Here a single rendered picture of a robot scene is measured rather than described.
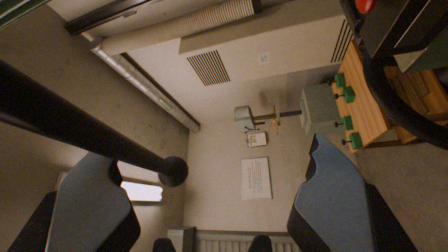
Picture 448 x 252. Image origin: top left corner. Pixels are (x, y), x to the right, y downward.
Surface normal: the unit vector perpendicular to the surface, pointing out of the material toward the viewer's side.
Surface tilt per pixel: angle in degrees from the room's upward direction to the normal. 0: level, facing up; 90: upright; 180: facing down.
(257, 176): 90
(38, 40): 180
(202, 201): 90
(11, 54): 180
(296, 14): 90
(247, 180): 90
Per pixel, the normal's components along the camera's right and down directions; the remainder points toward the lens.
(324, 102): -0.29, -0.37
